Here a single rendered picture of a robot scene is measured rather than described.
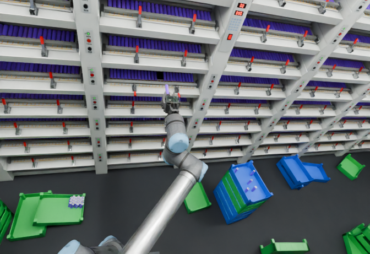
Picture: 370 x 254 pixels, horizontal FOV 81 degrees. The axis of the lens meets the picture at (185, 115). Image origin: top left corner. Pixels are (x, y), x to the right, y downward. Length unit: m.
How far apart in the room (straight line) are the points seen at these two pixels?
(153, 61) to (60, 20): 0.47
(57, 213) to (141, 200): 0.61
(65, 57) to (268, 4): 1.04
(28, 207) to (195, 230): 1.27
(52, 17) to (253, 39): 1.01
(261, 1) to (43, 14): 1.00
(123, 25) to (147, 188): 1.39
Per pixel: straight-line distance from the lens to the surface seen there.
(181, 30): 1.19
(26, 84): 1.44
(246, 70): 1.46
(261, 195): 1.85
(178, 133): 0.96
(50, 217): 1.95
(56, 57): 1.27
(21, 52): 1.32
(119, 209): 1.96
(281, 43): 1.47
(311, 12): 1.45
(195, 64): 1.32
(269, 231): 2.26
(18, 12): 1.20
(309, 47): 1.61
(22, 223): 2.05
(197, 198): 2.08
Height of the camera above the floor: 1.84
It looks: 44 degrees down
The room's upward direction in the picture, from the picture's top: 18 degrees clockwise
